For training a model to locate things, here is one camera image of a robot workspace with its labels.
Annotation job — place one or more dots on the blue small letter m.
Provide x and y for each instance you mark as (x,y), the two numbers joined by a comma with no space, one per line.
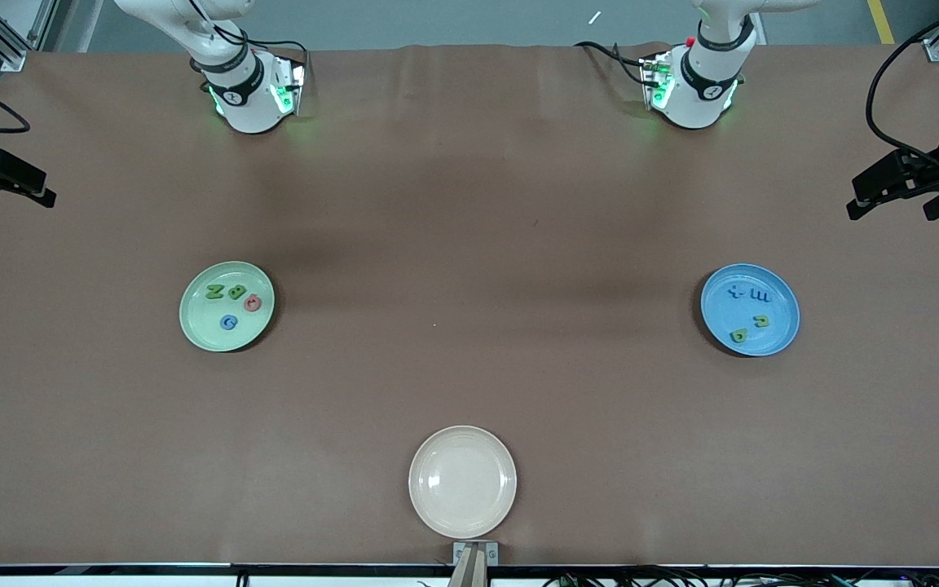
(760,299)

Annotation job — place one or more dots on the green small letter b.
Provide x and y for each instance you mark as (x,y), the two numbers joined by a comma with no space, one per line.
(738,335)

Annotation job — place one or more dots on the green capital letter N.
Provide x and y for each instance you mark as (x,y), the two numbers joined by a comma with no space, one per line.
(214,292)

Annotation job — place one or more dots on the green capital letter B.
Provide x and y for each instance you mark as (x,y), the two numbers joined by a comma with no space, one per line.
(235,293)

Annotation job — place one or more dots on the blue capital letter G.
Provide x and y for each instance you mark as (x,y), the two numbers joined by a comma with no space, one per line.
(223,324)

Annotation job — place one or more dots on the pink capital letter Q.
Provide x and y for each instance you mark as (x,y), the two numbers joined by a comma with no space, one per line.
(247,304)

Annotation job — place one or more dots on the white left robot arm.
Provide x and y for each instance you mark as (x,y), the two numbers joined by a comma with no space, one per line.
(706,90)

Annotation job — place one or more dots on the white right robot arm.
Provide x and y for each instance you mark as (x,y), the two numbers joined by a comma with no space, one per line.
(249,98)

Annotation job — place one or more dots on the blue plate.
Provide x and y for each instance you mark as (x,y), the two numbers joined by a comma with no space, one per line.
(730,314)

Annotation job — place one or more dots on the mint green plate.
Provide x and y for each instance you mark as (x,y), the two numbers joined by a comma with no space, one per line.
(209,326)

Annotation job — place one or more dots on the brown table cover sheet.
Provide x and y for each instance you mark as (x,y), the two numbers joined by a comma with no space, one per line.
(469,367)

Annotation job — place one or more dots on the beige plate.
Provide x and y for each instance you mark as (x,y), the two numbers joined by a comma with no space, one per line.
(461,481)

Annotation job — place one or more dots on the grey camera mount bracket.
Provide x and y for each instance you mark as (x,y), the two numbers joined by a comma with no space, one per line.
(475,571)

